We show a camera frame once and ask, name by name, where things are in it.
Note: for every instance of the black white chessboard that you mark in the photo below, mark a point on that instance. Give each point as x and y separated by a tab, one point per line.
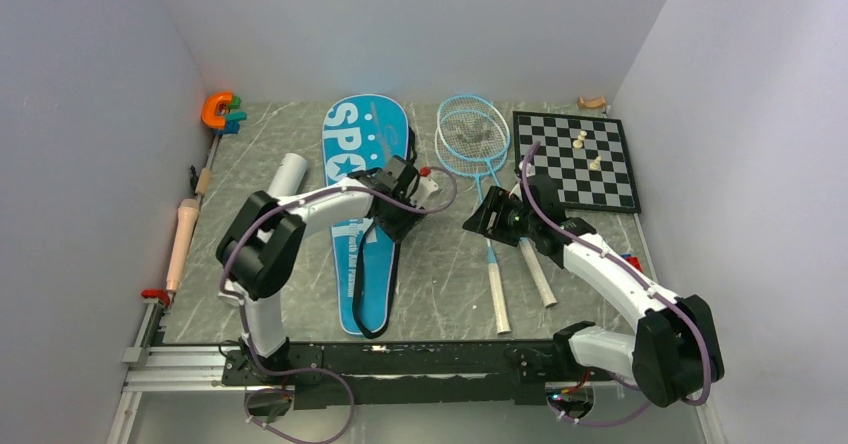
611	189

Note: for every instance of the blue racket bag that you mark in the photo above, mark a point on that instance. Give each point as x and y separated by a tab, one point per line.
362	132

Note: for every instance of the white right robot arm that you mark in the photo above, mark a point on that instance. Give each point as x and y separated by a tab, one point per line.
673	351

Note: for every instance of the cream chess pawn lower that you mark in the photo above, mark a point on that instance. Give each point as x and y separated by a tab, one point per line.
595	164

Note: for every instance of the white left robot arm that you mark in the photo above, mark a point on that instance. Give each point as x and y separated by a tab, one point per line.
260	248

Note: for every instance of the beige handle tool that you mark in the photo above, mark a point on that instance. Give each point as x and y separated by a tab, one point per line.
187	215

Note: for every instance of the cream chess pawn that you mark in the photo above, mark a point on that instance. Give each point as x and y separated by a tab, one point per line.
595	164
579	141

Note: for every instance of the green blue toy blocks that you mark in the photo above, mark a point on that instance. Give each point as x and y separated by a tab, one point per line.
233	116

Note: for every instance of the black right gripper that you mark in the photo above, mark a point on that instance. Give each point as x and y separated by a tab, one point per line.
496	200

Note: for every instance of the cream chess pawn upper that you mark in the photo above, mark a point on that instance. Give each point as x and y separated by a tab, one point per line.
579	141

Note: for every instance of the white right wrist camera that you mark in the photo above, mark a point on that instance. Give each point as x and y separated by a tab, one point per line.
516	192

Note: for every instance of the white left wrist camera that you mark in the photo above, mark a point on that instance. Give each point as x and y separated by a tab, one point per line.
423	187

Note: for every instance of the black base frame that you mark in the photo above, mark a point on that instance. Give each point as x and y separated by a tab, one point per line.
523	372

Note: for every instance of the colourful brick toy car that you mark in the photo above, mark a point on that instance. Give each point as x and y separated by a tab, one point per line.
633	261

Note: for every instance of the orange C-shaped toy block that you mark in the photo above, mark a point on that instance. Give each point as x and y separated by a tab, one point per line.
215	109

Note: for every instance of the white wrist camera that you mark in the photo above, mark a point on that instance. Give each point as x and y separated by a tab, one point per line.
423	187
516	192

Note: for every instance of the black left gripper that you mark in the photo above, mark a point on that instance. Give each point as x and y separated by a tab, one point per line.
398	230

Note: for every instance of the white shuttlecock tube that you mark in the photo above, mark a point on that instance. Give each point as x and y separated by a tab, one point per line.
285	182

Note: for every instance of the wooden arch block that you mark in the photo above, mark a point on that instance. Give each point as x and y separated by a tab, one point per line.
592	103

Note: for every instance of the red clamp on rail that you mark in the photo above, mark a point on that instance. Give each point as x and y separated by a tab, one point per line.
161	296

